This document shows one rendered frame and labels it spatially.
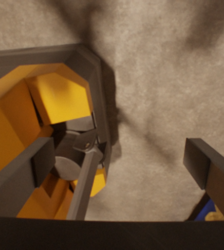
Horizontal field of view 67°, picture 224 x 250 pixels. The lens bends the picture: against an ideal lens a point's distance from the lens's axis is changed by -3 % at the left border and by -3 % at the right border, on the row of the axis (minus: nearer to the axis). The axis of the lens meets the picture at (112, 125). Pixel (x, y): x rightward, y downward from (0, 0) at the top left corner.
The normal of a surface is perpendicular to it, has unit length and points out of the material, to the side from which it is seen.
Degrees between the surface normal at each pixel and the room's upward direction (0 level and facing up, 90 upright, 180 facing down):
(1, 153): 74
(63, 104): 22
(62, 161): 0
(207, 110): 0
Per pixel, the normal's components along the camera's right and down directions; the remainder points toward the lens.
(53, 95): 0.24, 0.61
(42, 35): -0.14, 0.65
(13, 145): 0.91, 0.20
